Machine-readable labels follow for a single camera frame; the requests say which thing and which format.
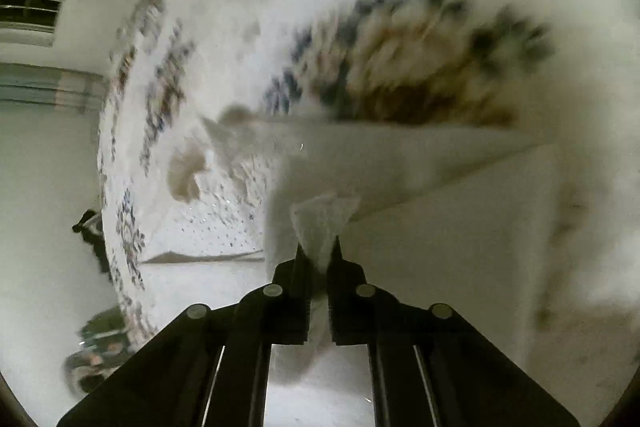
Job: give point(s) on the green curtain left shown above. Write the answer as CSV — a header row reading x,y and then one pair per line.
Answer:
x,y
52,87

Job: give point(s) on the white knitted sweater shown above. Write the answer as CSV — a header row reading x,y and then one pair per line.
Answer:
x,y
432,214

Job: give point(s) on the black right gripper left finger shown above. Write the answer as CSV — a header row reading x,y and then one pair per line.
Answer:
x,y
279,312

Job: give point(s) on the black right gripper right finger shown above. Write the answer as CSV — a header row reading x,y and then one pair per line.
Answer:
x,y
359,312

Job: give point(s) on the black clothing pile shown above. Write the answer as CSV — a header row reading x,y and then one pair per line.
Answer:
x,y
90,228

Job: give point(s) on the floral bed blanket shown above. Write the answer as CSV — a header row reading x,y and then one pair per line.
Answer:
x,y
563,73

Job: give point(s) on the green white rack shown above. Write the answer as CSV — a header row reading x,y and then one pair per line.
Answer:
x,y
104,346

